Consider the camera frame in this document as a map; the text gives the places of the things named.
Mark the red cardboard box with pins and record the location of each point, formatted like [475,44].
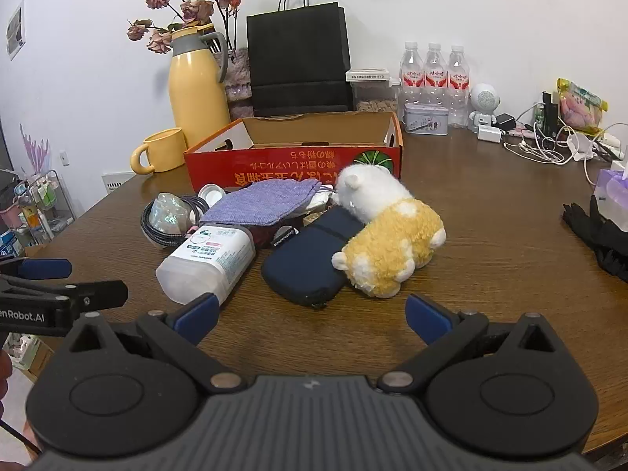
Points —
[294,159]

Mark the wall socket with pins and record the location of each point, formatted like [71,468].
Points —
[64,158]

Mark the silver tin box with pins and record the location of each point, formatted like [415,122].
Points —
[427,120]

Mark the white power adapter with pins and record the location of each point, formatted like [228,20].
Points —
[580,146]

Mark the white charger cube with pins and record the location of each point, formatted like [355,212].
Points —
[489,134]

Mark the white printed carton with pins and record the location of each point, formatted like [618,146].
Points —
[117,182]

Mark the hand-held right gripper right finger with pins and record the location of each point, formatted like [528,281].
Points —
[427,321]

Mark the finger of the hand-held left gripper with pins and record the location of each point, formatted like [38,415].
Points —
[44,268]
[98,293]

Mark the white and yellow plush toy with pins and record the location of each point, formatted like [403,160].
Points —
[392,235]

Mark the clear seed container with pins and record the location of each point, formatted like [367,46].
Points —
[375,91]

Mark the metal storage rack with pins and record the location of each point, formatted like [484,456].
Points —
[46,196]

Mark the yellow mug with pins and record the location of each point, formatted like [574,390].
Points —
[164,152]

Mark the black paper bag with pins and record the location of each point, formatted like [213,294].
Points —
[299,59]

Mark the wall poster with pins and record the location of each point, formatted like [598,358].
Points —
[14,29]

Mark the black slim bottle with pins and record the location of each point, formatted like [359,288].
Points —
[550,113]

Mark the green small bottle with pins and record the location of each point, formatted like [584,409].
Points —
[538,117]

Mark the purple flower wall decal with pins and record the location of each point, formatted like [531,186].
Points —
[34,152]

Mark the purple tissue box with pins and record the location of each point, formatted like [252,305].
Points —
[613,191]

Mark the black charger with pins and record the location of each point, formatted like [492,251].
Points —
[505,120]

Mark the yellow thermos jug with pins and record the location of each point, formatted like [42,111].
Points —
[196,93]

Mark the pink fuzzy vase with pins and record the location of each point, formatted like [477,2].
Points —
[238,83]

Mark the navy zip pouch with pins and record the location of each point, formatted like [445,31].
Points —
[304,265]

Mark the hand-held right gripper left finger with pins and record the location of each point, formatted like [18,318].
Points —
[196,315]

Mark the white bottle cap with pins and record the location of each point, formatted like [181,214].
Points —
[212,194]

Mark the black glove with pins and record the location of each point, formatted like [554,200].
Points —
[598,240]

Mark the iridescent bundle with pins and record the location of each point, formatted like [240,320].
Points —
[167,216]

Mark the white robot toy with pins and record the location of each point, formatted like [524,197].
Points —
[483,98]

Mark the white crumpled plastic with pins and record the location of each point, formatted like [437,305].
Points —
[321,200]

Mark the water bottle red label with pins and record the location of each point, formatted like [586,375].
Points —
[458,83]
[412,73]
[435,73]

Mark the yellow snack packet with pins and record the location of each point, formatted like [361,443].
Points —
[581,108]

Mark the dried pink roses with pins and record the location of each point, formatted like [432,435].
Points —
[196,10]

